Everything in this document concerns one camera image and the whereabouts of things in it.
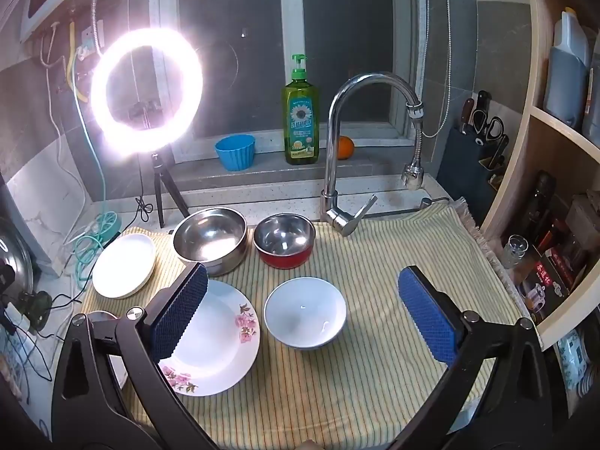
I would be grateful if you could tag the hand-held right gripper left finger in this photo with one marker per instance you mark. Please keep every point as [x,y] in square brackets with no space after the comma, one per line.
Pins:
[180,309]

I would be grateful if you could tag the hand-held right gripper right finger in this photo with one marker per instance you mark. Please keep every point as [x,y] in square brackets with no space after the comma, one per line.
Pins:
[429,318]

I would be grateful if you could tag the floral white plate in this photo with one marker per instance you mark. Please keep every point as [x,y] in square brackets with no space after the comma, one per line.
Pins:
[220,361]

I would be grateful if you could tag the plain white plate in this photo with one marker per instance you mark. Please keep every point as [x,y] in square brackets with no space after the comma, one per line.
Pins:
[124,262]

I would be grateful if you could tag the large steel bowl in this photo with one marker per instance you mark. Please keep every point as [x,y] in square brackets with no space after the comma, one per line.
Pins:
[211,239]

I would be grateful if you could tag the white ceramic bowl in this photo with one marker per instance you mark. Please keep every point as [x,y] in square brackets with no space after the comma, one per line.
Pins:
[304,309]

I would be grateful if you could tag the red steel bowl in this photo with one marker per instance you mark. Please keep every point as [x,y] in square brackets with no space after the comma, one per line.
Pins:
[283,239]

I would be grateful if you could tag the yellow striped cloth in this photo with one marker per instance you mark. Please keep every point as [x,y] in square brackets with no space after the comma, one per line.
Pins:
[375,384]

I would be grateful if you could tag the small clear glass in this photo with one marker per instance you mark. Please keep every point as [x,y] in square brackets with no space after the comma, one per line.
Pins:
[514,251]

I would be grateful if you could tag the red black box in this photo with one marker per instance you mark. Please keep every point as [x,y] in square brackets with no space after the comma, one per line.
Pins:
[553,286]

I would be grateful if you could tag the black tripod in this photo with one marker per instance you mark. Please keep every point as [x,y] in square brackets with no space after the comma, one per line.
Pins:
[157,183]

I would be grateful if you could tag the dark knife block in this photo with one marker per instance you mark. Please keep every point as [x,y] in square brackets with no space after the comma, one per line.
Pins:
[461,168]

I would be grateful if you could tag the dark glass bottle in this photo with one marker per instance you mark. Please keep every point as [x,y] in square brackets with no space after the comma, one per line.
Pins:
[538,206]

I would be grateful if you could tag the blue ribbed cup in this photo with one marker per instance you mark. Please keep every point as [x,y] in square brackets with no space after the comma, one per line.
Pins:
[235,154]

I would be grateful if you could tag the glass pot lid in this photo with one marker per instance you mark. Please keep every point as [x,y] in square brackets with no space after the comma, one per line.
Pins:
[14,262]

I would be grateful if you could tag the orange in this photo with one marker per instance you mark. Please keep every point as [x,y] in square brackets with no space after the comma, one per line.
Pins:
[347,147]

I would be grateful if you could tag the chrome faucet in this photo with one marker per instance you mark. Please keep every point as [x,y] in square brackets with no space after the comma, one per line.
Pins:
[333,150]

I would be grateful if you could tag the wooden shelf unit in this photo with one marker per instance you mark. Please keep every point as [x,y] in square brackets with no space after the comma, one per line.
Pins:
[553,159]

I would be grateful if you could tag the green dish soap bottle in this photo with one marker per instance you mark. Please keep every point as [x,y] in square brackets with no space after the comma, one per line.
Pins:
[301,122]

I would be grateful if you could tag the large dark liquid bottle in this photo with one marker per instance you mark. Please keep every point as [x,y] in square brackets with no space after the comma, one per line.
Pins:
[565,75]

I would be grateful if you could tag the wall socket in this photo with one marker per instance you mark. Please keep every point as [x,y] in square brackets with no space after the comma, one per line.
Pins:
[89,40]

